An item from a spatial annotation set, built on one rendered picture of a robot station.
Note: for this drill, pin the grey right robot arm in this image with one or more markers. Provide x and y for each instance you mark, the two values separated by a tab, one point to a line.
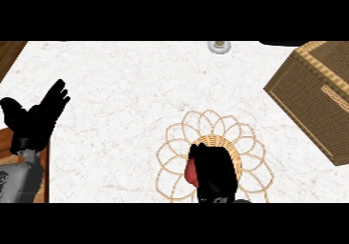
242	201

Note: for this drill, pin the red bell pepper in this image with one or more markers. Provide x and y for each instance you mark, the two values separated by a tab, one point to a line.
192	173

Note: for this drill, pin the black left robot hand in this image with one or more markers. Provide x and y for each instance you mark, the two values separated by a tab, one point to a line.
35	125

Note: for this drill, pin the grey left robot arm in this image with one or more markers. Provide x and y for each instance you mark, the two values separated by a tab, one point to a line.
16	181

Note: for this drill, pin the grey round knob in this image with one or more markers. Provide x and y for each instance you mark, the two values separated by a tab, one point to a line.
220	47

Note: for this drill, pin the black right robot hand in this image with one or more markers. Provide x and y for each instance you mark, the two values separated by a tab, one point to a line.
218	171

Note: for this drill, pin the brown wicker basket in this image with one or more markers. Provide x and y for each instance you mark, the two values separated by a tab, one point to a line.
319	95

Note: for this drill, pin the dark appliance edge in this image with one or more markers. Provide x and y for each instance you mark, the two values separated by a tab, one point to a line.
282	43

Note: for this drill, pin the brown wooden cabinet panel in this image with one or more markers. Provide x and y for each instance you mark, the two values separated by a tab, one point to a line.
5	58

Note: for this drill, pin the woven flower-shaped wicker placemat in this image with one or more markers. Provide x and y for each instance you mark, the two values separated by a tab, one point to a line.
215	139

